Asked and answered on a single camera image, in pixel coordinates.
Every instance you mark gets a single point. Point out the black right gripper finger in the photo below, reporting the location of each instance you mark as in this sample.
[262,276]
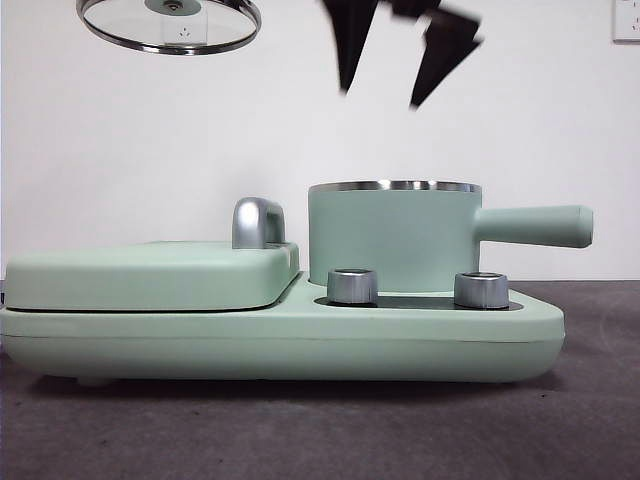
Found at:
[350,40]
[445,55]

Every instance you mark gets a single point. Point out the glass lid with green knob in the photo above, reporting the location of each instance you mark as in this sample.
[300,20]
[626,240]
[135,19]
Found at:
[125,36]

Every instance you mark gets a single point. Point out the mint green steamer pot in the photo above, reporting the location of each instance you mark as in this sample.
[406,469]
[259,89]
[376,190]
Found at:
[390,235]

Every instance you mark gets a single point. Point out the silver control dial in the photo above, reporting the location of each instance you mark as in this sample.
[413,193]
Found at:
[352,287]
[480,291]

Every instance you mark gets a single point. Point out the mint green hinged griddle cover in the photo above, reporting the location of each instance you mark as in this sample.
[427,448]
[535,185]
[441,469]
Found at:
[125,277]

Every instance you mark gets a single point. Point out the mint green breakfast maker base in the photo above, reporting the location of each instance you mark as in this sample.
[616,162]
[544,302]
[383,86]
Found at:
[150,345]

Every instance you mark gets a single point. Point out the white wall power outlet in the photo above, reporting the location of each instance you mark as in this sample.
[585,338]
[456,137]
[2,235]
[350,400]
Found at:
[628,25]
[185,33]

